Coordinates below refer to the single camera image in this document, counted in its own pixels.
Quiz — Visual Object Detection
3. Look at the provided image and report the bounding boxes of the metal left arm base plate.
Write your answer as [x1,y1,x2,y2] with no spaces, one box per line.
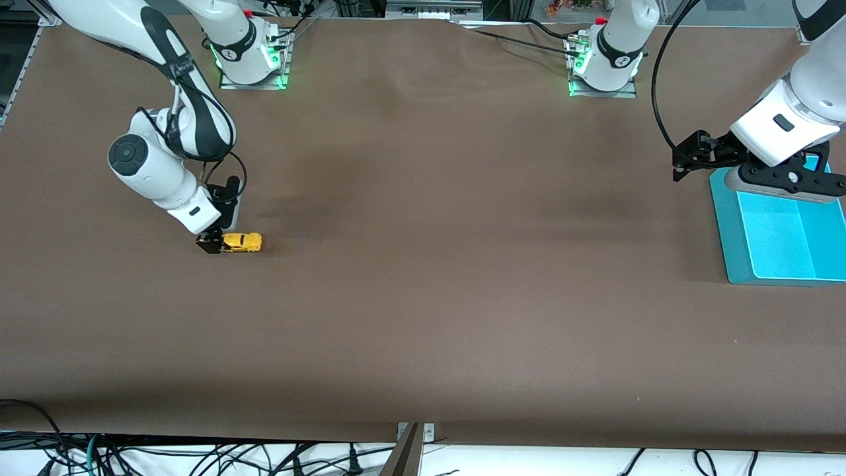
[567,33,639,99]

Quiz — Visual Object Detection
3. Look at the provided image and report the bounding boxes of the dark metal bar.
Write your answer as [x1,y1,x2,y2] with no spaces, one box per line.
[378,423,424,476]

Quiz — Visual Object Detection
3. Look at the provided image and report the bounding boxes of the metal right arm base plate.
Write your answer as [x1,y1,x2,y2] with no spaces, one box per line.
[218,30,292,91]

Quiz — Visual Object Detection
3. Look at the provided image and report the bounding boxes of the teal plastic bin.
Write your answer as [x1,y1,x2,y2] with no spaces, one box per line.
[709,155,846,286]

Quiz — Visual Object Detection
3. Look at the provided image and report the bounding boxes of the yellow beetle toy car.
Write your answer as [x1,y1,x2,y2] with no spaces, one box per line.
[221,232,263,255]

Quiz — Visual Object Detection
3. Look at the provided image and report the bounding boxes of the grey electronics box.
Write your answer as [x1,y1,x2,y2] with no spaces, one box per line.
[385,0,484,20]

